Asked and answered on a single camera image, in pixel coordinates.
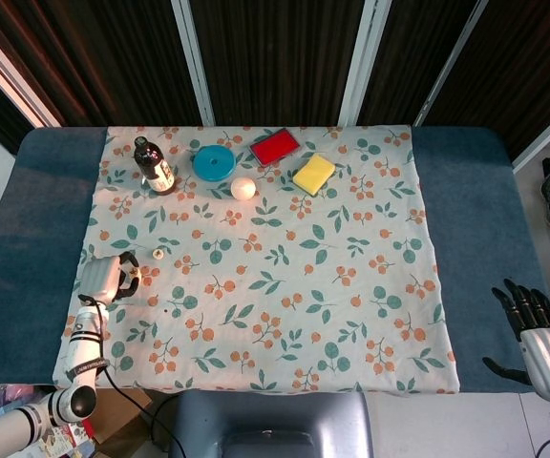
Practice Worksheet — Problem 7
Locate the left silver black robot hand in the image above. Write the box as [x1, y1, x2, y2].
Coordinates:
[79, 251, 141, 306]

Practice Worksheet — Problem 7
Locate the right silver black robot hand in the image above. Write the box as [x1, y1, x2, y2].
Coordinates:
[482, 279, 550, 402]

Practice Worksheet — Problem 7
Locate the blue round plastic disc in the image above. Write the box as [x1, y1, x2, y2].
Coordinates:
[191, 145, 237, 183]

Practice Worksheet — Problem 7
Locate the dark glass bottle with label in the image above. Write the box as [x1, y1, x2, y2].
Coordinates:
[133, 135, 178, 197]

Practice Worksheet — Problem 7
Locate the brown cardboard box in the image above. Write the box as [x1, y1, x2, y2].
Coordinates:
[88, 388, 171, 458]

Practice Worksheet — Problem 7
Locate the white ball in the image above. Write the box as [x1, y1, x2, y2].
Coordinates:
[230, 177, 257, 202]

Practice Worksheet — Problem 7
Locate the floral berry leaf tablecloth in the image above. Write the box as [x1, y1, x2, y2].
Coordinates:
[53, 124, 461, 396]

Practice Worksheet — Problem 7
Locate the grey robot torso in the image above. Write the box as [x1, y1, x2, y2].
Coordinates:
[167, 389, 375, 458]

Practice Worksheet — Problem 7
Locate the red ink pad case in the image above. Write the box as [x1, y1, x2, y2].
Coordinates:
[248, 127, 303, 168]

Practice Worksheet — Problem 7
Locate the dark ribbed partition panel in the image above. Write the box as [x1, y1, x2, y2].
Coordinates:
[0, 0, 204, 129]
[358, 0, 470, 126]
[191, 0, 367, 126]
[427, 0, 550, 158]

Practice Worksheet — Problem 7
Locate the yellow sponge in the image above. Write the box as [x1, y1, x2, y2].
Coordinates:
[292, 153, 337, 198]

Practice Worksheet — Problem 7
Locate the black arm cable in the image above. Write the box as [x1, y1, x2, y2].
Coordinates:
[76, 294, 180, 458]

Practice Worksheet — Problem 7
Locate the white partition frame post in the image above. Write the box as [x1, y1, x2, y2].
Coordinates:
[412, 0, 489, 126]
[172, 0, 217, 126]
[339, 0, 393, 126]
[0, 11, 62, 129]
[511, 94, 550, 171]

